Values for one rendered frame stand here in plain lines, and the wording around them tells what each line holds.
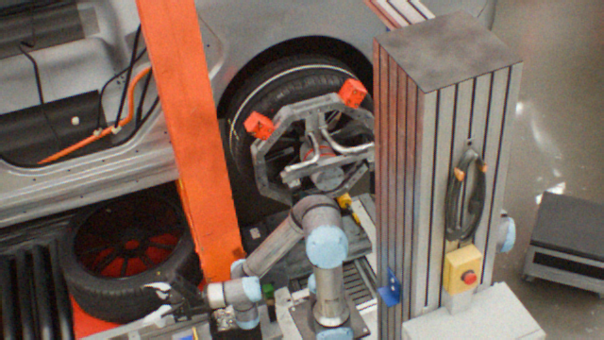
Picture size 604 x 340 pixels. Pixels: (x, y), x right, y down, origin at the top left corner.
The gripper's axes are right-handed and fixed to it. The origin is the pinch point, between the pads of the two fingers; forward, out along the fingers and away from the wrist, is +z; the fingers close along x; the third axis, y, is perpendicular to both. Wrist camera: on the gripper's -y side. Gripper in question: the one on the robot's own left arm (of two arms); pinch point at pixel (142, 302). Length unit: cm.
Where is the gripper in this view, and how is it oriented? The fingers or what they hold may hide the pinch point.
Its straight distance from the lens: 235.9
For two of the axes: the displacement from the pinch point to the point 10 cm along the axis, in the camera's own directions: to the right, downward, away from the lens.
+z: -9.9, 1.6, -0.4
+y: 1.1, 8.0, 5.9
